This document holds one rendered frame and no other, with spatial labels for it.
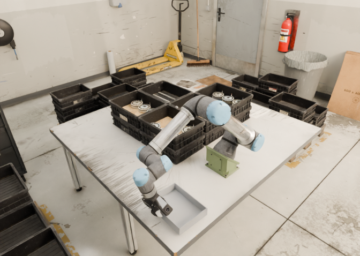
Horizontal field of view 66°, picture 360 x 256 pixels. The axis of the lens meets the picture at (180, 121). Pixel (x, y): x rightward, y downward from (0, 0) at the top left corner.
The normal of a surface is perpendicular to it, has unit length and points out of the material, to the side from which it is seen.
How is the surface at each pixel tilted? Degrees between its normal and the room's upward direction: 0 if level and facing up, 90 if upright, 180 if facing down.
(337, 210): 0
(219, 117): 80
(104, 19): 90
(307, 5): 90
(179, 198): 2
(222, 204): 0
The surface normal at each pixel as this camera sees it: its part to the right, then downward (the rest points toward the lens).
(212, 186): -0.03, -0.86
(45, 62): 0.68, 0.36
